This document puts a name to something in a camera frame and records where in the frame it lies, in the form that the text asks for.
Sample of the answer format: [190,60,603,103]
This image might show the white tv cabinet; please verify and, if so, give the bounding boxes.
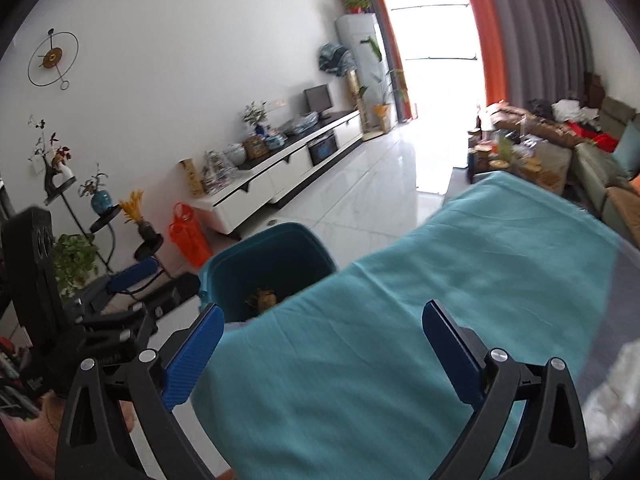
[190,109,363,236]

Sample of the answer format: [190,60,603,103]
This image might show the red cloth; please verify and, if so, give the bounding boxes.
[570,122,618,153]

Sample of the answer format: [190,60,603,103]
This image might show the orange and grey curtain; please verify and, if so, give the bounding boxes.
[340,0,417,123]
[461,0,596,108]

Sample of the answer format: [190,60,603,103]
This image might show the small potted plant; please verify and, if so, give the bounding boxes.
[242,101,271,136]

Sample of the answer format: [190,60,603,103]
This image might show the teal plastic bin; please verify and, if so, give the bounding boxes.
[199,223,338,323]

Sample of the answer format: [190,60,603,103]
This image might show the tall gold box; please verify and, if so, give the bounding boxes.
[180,158,206,197]

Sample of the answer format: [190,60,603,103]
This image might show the person's left forearm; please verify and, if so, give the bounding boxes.
[0,407,62,480]

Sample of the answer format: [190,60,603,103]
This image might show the tall green leafy plant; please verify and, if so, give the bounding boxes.
[362,35,402,111]

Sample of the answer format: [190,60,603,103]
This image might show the green leafy potted plant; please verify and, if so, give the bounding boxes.
[52,232,101,298]

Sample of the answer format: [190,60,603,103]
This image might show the blue cushion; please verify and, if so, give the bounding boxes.
[612,122,640,176]

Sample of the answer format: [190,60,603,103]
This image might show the clear glassware set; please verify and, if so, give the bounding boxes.
[205,149,237,193]

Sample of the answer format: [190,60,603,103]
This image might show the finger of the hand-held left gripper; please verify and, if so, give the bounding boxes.
[80,305,162,367]

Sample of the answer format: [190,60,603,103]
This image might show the black tiered plant stand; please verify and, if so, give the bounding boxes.
[45,180,166,281]

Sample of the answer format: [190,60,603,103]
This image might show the brown crumpled scrap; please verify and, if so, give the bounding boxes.
[245,287,278,311]

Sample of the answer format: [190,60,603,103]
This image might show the brown sofa blanket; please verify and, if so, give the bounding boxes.
[605,187,640,233]

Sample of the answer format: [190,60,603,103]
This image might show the orange plastic bag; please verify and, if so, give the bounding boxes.
[167,202,213,268]

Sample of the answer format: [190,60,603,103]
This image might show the yellow flowers in dark vase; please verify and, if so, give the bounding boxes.
[119,189,161,241]

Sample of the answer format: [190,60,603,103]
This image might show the white standing air conditioner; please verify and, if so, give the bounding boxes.
[335,12,388,133]

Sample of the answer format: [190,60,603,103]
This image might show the cluttered coffee table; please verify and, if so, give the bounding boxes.
[467,130,573,196]

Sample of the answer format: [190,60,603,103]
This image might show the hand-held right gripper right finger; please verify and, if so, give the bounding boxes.
[421,300,591,480]

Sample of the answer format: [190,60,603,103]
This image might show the fan with patterned cover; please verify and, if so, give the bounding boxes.
[318,42,373,133]

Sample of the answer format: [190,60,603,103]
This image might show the white clothes heap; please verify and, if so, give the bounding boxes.
[552,99,601,123]

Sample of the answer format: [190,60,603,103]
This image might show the crumpled white tissue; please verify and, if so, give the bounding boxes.
[582,340,640,461]

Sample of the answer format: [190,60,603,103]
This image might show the green sofa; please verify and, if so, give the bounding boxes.
[570,95,640,236]

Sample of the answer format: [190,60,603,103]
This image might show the blue vase with sprigs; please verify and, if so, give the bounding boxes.
[77,162,113,216]

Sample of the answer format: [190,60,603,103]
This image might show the teal and grey tablecloth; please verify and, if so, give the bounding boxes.
[192,170,640,480]

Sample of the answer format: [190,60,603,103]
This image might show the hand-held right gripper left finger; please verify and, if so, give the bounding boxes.
[54,302,225,480]

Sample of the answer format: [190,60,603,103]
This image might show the dark wooden cabinet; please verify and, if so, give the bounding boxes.
[585,72,606,108]

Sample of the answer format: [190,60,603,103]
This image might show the round wire wall clock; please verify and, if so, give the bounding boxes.
[27,29,80,92]

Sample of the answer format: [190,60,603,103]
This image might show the brown cloth heap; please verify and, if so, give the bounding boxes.
[487,102,576,148]

